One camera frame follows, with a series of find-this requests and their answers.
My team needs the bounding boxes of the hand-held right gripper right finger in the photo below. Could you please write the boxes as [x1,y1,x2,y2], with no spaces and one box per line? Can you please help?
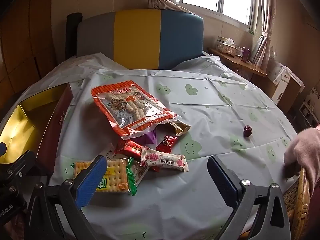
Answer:
[207,156,292,240]

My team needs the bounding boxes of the wicker chair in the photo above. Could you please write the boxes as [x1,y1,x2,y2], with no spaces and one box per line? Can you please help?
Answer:
[282,167,315,240]

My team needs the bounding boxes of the floral white curtain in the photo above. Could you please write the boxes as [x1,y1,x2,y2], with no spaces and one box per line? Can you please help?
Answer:
[250,0,275,67]

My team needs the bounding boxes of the white covered cabinet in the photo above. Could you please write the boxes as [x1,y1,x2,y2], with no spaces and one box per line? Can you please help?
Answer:
[271,60,305,105]

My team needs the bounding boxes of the wooden wardrobe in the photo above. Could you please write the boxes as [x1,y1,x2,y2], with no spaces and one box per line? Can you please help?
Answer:
[0,0,57,110]

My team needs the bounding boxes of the white cloud print tablecloth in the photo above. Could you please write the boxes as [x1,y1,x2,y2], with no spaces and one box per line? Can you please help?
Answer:
[0,52,298,240]

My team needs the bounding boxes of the red snack packet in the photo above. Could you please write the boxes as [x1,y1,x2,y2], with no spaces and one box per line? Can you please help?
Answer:
[114,140,160,173]

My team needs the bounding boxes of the cracker packet with green ends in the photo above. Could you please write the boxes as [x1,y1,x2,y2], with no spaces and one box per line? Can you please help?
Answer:
[70,157,139,196]

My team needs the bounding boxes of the white snack packet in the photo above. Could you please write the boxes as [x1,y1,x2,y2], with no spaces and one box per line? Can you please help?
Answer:
[99,142,119,162]

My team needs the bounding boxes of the gold brown snack packet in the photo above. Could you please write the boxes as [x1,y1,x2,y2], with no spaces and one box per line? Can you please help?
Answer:
[164,120,192,137]

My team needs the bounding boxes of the purple snack packet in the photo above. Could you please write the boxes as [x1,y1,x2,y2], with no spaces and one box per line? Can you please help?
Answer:
[136,127,158,145]

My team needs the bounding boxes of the tissue box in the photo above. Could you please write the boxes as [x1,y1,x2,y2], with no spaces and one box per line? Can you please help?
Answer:
[215,38,239,55]

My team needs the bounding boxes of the white storage rack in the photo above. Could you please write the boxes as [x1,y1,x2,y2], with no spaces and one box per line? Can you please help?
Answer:
[299,87,320,128]

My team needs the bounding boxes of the wooden side desk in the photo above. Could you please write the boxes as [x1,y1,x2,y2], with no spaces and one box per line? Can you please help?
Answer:
[207,47,268,80]

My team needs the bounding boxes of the pink fleece garment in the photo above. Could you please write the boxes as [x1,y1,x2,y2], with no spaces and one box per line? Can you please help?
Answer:
[284,124,320,195]

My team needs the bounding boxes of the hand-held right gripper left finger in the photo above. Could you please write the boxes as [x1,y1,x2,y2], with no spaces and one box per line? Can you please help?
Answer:
[25,156,108,240]

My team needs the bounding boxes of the clear snack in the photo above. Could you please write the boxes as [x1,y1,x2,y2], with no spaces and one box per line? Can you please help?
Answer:
[134,162,150,188]

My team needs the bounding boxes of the gold tin box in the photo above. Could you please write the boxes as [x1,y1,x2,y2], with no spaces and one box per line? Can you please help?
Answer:
[0,82,74,175]

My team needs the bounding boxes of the rose print snack bar packet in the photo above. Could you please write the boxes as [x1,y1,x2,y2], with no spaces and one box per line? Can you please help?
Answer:
[140,146,189,173]

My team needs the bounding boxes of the small red candy packet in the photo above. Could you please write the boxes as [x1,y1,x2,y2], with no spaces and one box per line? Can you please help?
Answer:
[155,135,178,153]

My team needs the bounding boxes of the large orange snack bag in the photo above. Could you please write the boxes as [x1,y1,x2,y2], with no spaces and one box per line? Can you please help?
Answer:
[91,80,184,140]

